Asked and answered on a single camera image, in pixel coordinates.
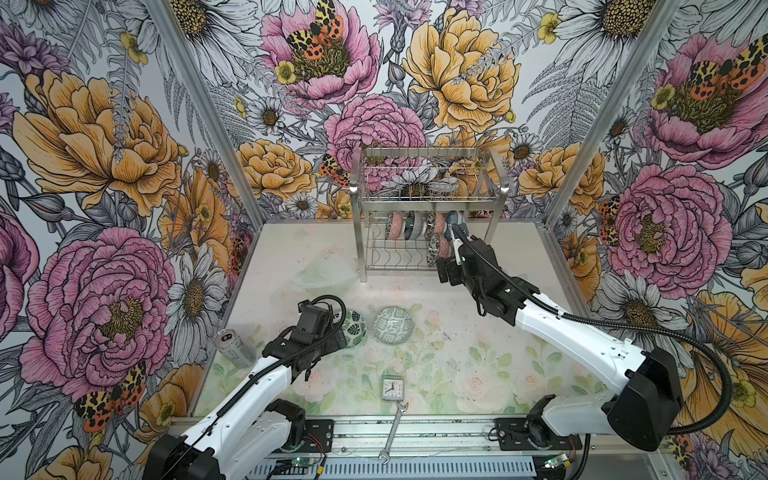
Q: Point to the dark blue petal bowl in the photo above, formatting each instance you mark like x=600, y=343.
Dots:
x=414, y=225

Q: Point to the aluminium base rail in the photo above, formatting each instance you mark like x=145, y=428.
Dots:
x=456, y=447

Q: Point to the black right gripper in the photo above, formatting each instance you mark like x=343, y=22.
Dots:
x=450, y=264

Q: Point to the silver metal wrench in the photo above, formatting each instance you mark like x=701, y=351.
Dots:
x=385, y=454

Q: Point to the silver metal dish rack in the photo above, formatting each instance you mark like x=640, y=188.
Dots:
x=425, y=179

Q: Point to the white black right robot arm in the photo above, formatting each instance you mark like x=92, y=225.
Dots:
x=642, y=395

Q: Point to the blue floral bowl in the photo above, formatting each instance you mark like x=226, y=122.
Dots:
x=454, y=218

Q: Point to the silver grey can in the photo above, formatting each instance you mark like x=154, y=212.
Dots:
x=234, y=349

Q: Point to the black leaf pattern bowl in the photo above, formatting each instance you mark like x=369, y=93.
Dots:
x=433, y=249
x=435, y=223

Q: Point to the pink striped bowl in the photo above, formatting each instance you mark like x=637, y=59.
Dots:
x=445, y=249

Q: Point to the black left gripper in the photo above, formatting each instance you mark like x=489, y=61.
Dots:
x=334, y=341

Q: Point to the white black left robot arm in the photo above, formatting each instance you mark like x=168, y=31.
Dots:
x=253, y=420

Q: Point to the green patterned upturned bowl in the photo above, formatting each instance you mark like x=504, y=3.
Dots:
x=393, y=326

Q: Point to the green leaf pattern bowl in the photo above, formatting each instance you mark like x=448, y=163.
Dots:
x=354, y=329

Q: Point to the black leaf pink-outside bowl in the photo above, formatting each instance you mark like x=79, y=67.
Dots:
x=395, y=226

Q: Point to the small square white clock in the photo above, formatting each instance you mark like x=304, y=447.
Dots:
x=393, y=388

